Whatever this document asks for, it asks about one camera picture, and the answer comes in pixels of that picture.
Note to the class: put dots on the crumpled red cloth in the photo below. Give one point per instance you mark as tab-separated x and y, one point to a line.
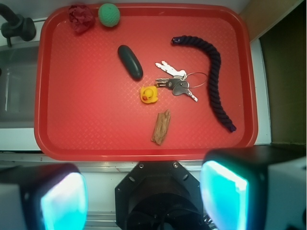
81	17

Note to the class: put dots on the red plastic tray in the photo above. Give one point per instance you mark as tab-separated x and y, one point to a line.
88	107

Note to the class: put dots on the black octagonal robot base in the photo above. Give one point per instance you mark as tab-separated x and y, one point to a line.
159	195

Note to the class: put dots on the black faucet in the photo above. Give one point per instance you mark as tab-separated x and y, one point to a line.
16	25

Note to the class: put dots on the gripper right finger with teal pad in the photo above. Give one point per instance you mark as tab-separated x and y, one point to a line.
263	187

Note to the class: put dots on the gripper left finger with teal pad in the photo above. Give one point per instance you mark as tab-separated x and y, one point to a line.
43	197

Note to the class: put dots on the silver keys on ring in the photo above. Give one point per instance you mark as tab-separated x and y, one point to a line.
178	83

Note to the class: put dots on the yellow rubber duck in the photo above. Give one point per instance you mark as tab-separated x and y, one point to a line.
149	94

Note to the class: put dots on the green textured ball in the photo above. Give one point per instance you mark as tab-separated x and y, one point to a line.
109	15

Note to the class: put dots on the stainless steel sink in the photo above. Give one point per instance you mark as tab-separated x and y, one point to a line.
18	65

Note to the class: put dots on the brown wood piece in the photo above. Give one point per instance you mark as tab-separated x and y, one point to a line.
161	127

